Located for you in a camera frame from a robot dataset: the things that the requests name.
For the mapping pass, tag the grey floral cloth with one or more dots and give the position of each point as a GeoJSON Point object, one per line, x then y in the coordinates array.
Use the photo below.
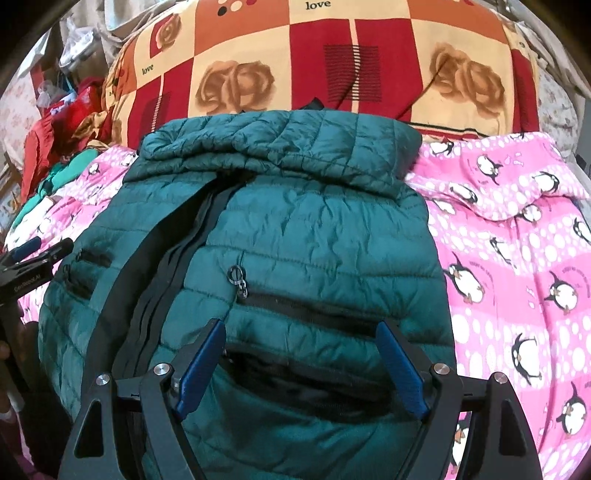
{"type": "Point", "coordinates": [556, 106]}

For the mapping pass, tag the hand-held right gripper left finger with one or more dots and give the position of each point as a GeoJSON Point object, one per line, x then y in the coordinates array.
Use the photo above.
{"type": "Point", "coordinates": [198, 369]}

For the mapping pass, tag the person's left hand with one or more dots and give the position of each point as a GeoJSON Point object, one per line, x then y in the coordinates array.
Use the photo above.
{"type": "Point", "coordinates": [3, 351]}

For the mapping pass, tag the green cloth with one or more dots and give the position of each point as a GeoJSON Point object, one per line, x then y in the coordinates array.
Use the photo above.
{"type": "Point", "coordinates": [55, 180]}

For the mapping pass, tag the red orange rose print quilt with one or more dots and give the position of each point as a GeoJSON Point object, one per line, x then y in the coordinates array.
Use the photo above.
{"type": "Point", "coordinates": [314, 60]}

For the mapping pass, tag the teal quilted puffer jacket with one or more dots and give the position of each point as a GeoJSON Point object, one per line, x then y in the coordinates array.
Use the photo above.
{"type": "Point", "coordinates": [300, 240]}

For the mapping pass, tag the red clothes pile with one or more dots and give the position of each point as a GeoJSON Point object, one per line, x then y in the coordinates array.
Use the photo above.
{"type": "Point", "coordinates": [51, 134]}

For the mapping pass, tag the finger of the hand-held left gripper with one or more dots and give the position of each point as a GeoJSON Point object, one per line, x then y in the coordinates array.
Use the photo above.
{"type": "Point", "coordinates": [53, 254]}
{"type": "Point", "coordinates": [23, 249]}

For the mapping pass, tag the white plastic bag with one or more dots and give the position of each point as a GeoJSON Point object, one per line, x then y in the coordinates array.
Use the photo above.
{"type": "Point", "coordinates": [78, 46]}

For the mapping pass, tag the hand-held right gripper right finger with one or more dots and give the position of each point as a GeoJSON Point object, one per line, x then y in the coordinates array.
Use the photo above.
{"type": "Point", "coordinates": [401, 369]}

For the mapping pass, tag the beige crumpled cloth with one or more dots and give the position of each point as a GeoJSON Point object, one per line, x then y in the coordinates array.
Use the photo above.
{"type": "Point", "coordinates": [535, 32]}

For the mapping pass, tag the pink penguin print blanket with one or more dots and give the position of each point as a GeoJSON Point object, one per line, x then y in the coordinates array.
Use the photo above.
{"type": "Point", "coordinates": [517, 258]}

